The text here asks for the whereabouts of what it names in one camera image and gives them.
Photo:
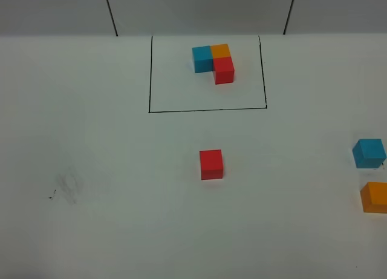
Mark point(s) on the template orange cube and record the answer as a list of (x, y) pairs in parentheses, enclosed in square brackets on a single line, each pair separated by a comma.
[(220, 51)]

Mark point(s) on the template red cube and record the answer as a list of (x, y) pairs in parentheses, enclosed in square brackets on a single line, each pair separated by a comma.
[(223, 70)]

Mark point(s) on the loose blue cube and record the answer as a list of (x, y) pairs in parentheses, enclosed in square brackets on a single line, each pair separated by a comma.
[(369, 153)]

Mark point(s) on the template blue cube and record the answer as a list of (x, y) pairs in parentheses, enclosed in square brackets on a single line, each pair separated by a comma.
[(202, 59)]

